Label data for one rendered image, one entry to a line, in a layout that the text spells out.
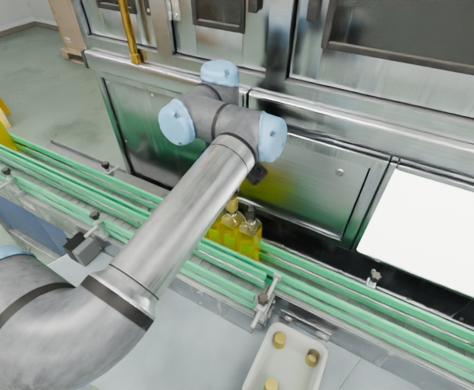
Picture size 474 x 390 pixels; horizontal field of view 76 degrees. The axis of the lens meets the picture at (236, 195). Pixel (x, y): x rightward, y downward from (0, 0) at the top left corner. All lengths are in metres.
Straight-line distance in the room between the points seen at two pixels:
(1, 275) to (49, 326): 0.10
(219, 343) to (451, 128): 0.83
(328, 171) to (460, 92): 0.31
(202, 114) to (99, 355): 0.37
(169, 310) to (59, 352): 0.76
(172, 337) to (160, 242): 0.72
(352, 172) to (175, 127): 0.45
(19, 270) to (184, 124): 0.30
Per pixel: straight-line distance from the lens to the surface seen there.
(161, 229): 0.39
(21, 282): 0.43
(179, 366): 1.05
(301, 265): 0.97
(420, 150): 0.74
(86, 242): 1.25
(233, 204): 0.82
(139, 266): 0.38
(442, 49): 0.70
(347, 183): 0.82
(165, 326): 1.09
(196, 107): 0.54
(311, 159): 0.80
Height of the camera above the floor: 1.74
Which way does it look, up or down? 45 degrees down
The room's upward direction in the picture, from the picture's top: straight up
